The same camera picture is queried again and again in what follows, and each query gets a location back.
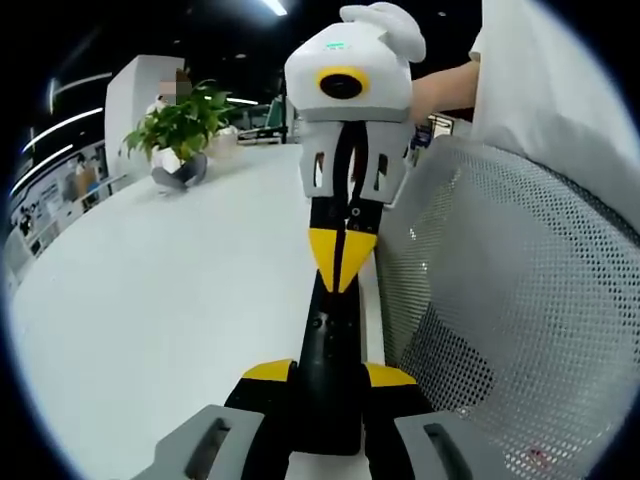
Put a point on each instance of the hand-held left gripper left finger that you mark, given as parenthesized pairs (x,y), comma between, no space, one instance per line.
(240,425)

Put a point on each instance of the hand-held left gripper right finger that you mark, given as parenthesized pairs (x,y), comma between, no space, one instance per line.
(400,410)

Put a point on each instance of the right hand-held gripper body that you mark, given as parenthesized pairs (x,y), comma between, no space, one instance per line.
(360,55)

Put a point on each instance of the black remote control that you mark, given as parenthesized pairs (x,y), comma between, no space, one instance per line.
(330,360)

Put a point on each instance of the grey mesh chair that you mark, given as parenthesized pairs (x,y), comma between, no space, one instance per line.
(525,300)

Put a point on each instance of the potted green plant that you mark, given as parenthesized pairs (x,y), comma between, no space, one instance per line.
(180,120)

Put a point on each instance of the white square pillar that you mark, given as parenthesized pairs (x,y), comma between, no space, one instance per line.
(125,100)

